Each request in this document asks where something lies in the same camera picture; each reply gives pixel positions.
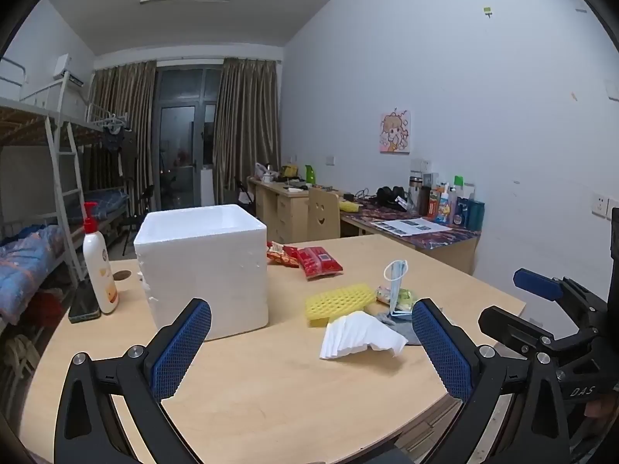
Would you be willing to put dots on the white cabinet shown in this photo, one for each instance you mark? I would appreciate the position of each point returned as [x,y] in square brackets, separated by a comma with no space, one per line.
[208,186]

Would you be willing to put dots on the glass balcony door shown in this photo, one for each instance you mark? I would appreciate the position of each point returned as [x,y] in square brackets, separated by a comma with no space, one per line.
[181,125]

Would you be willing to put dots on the white metal bed ladder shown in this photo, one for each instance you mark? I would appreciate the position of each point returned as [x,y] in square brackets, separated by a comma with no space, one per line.
[67,153]

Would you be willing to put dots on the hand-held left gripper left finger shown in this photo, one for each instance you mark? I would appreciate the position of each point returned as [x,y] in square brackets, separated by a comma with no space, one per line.
[181,348]

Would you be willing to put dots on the white kettle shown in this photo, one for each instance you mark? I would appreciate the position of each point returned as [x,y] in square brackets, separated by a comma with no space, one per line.
[265,173]

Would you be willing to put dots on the grey sock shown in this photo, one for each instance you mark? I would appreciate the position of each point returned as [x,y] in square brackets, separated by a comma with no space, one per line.
[408,334]
[384,319]

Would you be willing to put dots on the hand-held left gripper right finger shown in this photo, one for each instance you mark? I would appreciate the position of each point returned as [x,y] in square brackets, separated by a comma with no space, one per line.
[442,348]

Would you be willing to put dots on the blue plaid quilt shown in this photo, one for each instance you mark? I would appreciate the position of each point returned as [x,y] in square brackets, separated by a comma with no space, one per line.
[29,261]

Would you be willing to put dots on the yellow box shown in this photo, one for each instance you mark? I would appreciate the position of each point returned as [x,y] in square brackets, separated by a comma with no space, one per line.
[290,171]

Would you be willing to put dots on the white air conditioner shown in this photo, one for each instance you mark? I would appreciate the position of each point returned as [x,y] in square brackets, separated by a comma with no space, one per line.
[65,70]

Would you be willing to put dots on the large red snack packet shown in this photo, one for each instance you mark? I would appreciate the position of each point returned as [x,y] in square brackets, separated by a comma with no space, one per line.
[319,262]

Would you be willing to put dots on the desk with patterned cover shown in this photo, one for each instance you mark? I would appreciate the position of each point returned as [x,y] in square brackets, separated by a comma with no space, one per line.
[445,246]

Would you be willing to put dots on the red cloth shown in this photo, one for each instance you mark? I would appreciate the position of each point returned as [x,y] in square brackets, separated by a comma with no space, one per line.
[48,309]

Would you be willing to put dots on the orange red snack packet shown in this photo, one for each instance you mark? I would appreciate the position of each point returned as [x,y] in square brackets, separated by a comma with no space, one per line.
[289,257]

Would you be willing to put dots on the green printed plastic bag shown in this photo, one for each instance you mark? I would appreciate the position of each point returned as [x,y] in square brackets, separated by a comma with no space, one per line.
[387,295]

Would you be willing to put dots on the printed paper sheets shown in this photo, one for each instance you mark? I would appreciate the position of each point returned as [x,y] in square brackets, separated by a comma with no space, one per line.
[411,226]

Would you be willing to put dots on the wooden chair with smiley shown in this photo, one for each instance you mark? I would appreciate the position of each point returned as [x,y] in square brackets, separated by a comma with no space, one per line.
[323,215]

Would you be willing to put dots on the cartoon wall poster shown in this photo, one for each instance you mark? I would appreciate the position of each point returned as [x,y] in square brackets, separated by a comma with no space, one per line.
[395,130]

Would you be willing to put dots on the yellow duster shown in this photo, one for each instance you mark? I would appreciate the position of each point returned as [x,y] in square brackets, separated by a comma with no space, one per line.
[349,206]

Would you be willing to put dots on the blue face mask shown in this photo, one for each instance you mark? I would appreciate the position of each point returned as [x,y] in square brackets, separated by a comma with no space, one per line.
[397,275]

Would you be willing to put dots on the yellow foam fruit net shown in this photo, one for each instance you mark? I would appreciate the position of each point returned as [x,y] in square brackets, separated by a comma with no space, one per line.
[338,302]

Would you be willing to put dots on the black folding chair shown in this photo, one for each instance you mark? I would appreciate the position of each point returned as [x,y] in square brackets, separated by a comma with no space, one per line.
[140,208]

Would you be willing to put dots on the black phone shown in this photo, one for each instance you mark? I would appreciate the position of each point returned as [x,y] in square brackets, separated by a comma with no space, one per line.
[82,307]

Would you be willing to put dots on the green stand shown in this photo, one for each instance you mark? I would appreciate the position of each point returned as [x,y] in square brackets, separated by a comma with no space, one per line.
[310,174]

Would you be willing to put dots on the hanging dark clothes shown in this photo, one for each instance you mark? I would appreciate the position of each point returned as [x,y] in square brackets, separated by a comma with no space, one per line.
[118,150]

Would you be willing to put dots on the blue plaid bed sheet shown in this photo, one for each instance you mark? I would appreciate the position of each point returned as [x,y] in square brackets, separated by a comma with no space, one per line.
[106,203]

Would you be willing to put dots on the row of toiletry bottles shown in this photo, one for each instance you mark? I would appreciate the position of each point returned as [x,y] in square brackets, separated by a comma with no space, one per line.
[449,205]

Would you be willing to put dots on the white lotion bottle red pump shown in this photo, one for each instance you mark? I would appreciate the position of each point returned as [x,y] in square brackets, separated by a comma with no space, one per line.
[99,270]

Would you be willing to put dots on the small red snack packet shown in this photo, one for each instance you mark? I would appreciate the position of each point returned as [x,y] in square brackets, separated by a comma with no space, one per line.
[273,250]

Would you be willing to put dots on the wooden desk with drawers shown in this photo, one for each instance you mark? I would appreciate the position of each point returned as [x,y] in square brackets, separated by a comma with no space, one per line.
[280,212]

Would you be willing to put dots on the black headphones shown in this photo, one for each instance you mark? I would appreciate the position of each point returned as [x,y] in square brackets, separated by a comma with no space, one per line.
[389,197]

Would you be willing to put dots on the white foam box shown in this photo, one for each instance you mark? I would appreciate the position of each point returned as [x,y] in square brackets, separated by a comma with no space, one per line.
[203,270]

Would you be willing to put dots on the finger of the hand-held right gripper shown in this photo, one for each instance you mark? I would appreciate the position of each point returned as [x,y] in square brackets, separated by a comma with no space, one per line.
[508,326]
[534,283]

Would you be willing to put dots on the brown curtain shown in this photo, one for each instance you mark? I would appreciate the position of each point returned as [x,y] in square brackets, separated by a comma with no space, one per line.
[140,106]
[246,125]

